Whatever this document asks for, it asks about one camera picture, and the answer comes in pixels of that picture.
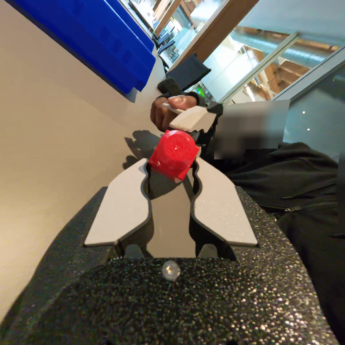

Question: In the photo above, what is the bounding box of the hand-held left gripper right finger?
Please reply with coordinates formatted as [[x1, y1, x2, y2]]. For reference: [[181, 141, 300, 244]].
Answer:
[[190, 157, 259, 246]]

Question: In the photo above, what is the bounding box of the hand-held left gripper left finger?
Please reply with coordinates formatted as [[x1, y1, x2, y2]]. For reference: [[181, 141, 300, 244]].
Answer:
[[84, 158, 153, 255]]

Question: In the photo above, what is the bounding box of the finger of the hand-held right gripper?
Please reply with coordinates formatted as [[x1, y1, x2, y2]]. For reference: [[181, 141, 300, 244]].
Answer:
[[169, 107, 218, 133]]

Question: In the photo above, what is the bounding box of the red mega block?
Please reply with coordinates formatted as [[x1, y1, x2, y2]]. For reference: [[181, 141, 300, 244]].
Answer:
[[148, 130, 200, 182]]

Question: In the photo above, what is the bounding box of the blue plastic bin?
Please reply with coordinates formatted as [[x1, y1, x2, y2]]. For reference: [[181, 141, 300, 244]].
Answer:
[[5, 0, 157, 96]]

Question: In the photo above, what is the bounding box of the person's right hand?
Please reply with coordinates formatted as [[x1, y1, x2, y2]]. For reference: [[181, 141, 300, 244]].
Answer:
[[150, 95, 200, 132]]

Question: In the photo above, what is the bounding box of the black panel board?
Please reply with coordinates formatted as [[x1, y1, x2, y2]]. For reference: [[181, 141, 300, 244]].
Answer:
[[165, 53, 211, 91]]

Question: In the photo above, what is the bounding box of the wooden support pillar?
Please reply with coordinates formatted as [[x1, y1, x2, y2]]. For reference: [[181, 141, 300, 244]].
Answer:
[[172, 0, 260, 71]]

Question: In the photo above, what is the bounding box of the person's black jacket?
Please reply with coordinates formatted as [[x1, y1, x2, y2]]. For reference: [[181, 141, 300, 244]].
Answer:
[[275, 186, 345, 345]]

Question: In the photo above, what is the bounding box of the silver ventilation duct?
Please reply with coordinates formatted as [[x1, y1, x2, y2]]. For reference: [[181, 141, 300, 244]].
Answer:
[[231, 26, 336, 68]]

